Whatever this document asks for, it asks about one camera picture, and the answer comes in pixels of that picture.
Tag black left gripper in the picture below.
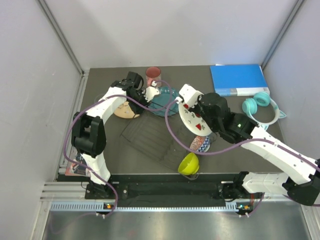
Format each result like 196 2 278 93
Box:
128 89 152 115

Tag white watermelon plate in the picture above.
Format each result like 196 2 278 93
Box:
178 103 213 137

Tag red blue patterned bowl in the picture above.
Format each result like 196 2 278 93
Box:
189 136 211 153

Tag black wire dish rack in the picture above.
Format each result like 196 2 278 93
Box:
119 109 218 181

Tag lime green bowl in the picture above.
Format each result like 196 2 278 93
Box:
177 152 200 176

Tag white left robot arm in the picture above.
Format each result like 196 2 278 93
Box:
71 71 160 199

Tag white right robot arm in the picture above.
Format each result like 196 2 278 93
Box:
196 92 320 206

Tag beige floral plate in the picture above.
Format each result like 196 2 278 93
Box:
113 101 140 119

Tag pink mug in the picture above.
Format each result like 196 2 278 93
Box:
145 66 162 87

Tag teal scalloped plate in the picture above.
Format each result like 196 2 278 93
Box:
148 86 179 117

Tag teal cat-ear headphones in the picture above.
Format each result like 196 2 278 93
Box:
242 92 287 130

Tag blue clip file folder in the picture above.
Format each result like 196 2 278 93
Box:
209 64 270 97

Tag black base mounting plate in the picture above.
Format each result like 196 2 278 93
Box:
85 181 257 201

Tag Little Women book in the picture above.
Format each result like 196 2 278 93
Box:
65 147 91 177

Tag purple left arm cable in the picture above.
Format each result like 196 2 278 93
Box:
62 79 173 217

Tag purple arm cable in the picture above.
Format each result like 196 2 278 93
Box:
62 79 173 217
164 99 320 217

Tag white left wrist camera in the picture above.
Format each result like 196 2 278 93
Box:
144 80 161 102

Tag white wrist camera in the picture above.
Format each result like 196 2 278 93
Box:
144 80 161 102
175 84 203 109

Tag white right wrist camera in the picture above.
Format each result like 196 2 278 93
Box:
175 84 203 109

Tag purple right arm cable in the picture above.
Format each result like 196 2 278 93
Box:
164 99 320 217

